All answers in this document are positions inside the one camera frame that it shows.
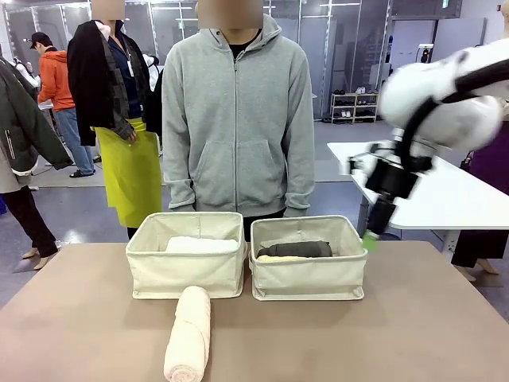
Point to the person in grey hoodie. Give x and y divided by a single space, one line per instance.
238 119

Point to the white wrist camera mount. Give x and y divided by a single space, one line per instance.
362 165

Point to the yellow towel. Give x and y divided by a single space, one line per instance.
282 258

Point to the white table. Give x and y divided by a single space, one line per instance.
445 199

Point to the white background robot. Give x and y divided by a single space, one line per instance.
28 73

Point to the person in orange hoodie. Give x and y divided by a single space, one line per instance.
59 87

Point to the dark grey towel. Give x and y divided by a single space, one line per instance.
296 250

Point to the white towel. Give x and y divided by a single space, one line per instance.
203 244

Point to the person in black trousers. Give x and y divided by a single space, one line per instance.
473 246

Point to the person in black coat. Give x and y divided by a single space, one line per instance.
99 79

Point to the white stand device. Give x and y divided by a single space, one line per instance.
426 51

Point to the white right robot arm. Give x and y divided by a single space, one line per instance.
457 119

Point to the wooden shoe rack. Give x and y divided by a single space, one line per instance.
354 107

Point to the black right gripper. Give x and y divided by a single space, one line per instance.
391 177

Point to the cream fabric basket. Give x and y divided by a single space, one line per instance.
185 274
306 278

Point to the pale pink rolled towel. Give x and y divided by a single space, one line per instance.
187 334

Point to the person in dark green jacket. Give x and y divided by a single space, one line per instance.
20 131

